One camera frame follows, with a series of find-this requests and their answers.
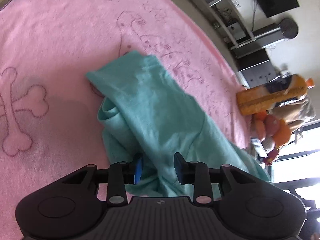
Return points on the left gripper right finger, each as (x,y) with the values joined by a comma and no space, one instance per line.
(196,174)

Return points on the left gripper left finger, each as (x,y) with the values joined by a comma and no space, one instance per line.
(121,174)

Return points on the teal t-shirt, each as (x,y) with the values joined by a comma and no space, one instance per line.
(145,111)

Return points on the pink cartoon blanket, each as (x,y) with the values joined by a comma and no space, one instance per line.
(49,124)

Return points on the red orange fruit pile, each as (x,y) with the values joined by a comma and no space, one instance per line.
(269,134)

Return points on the dark drawer cabinet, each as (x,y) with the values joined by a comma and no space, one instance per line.
(256,68)

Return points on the orange juice bottle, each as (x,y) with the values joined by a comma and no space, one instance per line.
(279,92)

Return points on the long silver media shelf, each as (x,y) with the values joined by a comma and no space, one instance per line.
(225,17)

